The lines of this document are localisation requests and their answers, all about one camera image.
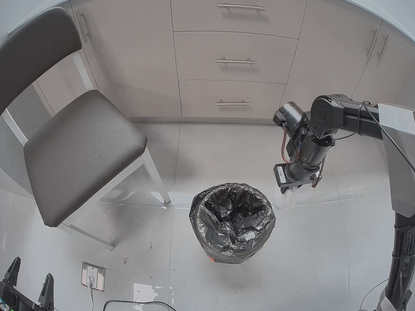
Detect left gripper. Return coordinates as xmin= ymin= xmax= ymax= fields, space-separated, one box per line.
xmin=0 ymin=257 xmax=54 ymax=311

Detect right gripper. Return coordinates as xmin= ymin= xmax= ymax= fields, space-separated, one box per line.
xmin=285 ymin=135 xmax=335 ymax=191

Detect clear plastic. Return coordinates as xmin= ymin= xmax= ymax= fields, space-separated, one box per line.
xmin=273 ymin=186 xmax=301 ymax=211

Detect black plastic bag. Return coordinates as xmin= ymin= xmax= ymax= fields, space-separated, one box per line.
xmin=189 ymin=182 xmax=277 ymax=265

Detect beige cabinet with drawers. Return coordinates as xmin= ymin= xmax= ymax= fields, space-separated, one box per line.
xmin=6 ymin=0 xmax=415 ymax=124

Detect grey cushioned white-framed chair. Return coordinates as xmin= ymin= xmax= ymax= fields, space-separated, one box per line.
xmin=0 ymin=7 xmax=172 ymax=251

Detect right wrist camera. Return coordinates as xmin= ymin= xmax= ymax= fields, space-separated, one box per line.
xmin=274 ymin=163 xmax=294 ymax=188

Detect white power cable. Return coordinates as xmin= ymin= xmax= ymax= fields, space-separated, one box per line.
xmin=86 ymin=275 xmax=97 ymax=311

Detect black cable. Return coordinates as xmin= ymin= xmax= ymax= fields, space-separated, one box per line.
xmin=363 ymin=279 xmax=389 ymax=311
xmin=104 ymin=300 xmax=177 ymax=311
xmin=334 ymin=101 xmax=415 ymax=171

